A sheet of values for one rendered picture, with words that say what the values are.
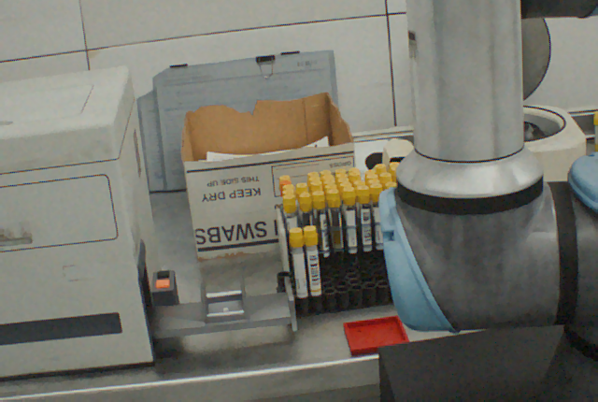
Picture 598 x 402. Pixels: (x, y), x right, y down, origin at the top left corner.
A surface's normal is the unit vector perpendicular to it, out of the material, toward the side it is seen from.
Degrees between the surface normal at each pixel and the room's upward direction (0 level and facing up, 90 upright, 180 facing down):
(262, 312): 0
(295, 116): 88
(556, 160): 90
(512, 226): 90
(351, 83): 90
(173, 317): 0
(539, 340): 4
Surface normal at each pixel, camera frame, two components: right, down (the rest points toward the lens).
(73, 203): 0.10, 0.31
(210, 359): -0.09, -0.94
